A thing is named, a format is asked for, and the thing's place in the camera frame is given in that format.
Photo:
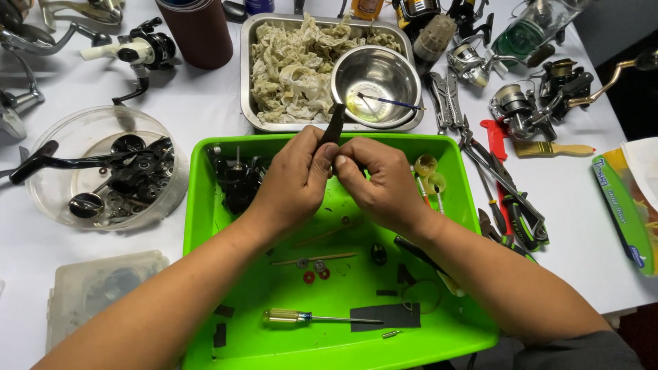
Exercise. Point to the person's left hand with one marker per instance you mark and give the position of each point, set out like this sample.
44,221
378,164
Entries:
290,174

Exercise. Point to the person's right hand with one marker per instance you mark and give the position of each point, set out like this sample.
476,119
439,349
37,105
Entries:
385,190

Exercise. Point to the yellow translucent tape rolls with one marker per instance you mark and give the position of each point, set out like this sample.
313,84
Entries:
427,169

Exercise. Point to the black reel body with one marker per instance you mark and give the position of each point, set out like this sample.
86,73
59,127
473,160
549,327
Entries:
239,180

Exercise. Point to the black oval knob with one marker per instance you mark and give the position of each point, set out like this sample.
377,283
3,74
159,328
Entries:
379,254

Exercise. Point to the thin wooden stick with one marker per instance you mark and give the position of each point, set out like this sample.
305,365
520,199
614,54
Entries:
313,258
334,233

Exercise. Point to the small black sandpaper scrap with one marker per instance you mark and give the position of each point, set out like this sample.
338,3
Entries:
220,335
403,275
224,311
386,293

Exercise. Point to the thin blue paint brush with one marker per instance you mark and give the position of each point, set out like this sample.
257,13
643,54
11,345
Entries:
390,101

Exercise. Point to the grey washer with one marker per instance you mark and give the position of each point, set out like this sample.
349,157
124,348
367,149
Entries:
319,266
303,263

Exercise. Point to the heap of stained rags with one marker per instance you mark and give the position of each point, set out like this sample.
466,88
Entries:
293,72

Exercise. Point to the red washer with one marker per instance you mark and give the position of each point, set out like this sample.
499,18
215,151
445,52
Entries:
324,274
309,277

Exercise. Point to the steel multi-tool pliers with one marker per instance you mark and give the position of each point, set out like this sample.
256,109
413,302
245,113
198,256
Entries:
446,100

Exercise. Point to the rectangular steel tray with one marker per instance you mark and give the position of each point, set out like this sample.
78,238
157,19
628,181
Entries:
246,61

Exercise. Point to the red plastic caliper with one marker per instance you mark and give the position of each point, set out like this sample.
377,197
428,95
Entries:
495,136

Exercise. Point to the round steel bowl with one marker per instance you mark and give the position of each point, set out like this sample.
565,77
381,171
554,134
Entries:
380,67

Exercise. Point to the black sandpaper sheet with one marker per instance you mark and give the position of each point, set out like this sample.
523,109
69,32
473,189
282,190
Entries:
388,317

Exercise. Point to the small metal pin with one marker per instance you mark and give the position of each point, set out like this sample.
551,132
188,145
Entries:
391,334

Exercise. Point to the small silver spinning reel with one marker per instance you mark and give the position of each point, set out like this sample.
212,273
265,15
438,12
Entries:
468,61

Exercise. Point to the silver and black spinning reel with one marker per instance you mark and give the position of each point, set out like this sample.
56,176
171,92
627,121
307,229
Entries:
514,105

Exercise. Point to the grey reel spool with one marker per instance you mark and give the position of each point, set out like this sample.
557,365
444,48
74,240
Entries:
434,41

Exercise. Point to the heap of small reel parts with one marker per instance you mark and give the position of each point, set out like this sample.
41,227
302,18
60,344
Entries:
133,192

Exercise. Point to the green plastic tray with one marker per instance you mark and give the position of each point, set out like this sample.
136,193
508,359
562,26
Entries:
329,344

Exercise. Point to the brown sandpaper roll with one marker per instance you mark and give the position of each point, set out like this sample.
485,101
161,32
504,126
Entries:
198,33

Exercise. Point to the blue bottle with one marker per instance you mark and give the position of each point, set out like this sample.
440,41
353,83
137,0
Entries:
259,5

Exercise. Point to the small black case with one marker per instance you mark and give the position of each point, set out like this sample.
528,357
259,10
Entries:
235,10

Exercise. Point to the yellow and black reel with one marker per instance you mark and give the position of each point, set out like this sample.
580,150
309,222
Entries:
414,10

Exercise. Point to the orange bottle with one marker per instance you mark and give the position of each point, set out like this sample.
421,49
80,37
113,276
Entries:
367,7

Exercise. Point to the black and white spinning reel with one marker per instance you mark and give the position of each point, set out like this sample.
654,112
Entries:
139,49

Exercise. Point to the translucent plastic box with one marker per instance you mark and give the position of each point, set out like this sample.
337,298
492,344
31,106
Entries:
97,288

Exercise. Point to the clear round plastic container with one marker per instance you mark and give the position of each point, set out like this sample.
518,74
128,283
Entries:
56,133

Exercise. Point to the green tissue packet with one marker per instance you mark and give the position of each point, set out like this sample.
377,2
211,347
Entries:
624,221

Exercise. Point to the grey sleeve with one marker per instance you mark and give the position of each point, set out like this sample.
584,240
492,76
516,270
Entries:
581,354

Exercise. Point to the white paper sheet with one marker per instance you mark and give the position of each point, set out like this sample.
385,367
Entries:
645,164

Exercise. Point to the gold spinning reel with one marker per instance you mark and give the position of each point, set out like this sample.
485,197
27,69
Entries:
87,10

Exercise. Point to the large silver spinning reel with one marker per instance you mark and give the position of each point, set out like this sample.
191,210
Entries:
25,43

